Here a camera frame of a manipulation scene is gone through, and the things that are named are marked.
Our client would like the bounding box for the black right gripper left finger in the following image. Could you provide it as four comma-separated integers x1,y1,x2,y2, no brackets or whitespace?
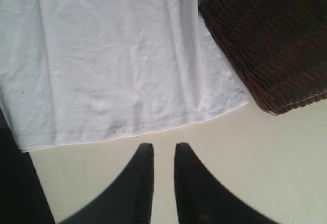
62,143,154,223

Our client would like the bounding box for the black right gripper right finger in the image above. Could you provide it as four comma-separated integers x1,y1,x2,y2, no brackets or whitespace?
174,143,276,223

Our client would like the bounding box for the white t-shirt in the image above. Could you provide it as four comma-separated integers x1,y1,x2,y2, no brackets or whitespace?
1,0,248,152

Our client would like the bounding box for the dark red wicker basket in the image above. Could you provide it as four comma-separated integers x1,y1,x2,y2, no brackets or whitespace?
199,0,326,115

